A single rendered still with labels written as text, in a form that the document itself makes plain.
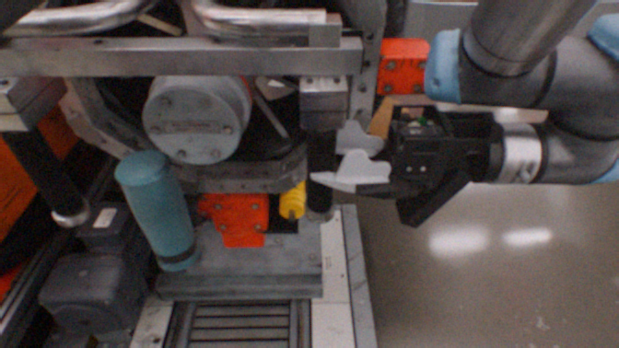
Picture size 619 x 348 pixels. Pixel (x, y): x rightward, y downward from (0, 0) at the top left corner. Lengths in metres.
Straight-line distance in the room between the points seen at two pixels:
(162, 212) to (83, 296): 0.35
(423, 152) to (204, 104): 0.27
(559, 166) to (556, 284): 1.10
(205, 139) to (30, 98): 0.19
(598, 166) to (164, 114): 0.52
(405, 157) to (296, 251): 0.75
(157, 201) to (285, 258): 0.54
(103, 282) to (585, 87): 0.92
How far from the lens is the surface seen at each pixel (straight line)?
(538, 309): 1.48
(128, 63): 0.43
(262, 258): 1.11
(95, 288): 0.96
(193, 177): 0.79
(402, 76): 0.63
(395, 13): 0.68
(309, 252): 1.11
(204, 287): 1.16
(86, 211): 0.58
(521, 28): 0.33
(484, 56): 0.37
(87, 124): 0.76
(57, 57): 0.46
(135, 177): 0.64
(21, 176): 1.02
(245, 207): 0.80
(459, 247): 1.51
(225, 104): 0.48
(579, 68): 0.44
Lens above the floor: 1.13
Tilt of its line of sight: 42 degrees down
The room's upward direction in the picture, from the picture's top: straight up
